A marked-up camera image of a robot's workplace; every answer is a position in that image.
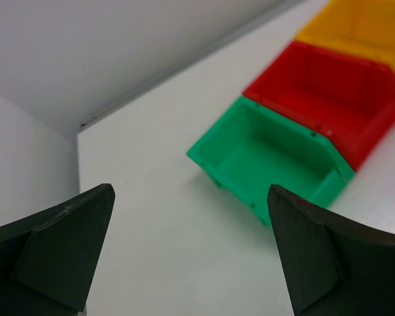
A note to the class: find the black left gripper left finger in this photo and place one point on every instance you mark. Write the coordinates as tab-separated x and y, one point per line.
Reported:
48	259

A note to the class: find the red plastic bin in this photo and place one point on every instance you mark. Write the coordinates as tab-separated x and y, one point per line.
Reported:
349	100

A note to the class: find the yellow plastic bin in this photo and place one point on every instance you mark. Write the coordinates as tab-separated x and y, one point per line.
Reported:
364	29

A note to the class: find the green plastic bin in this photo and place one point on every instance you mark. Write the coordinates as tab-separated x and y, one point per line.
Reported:
250	148

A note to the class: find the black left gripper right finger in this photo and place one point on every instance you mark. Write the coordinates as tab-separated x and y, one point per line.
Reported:
332	265

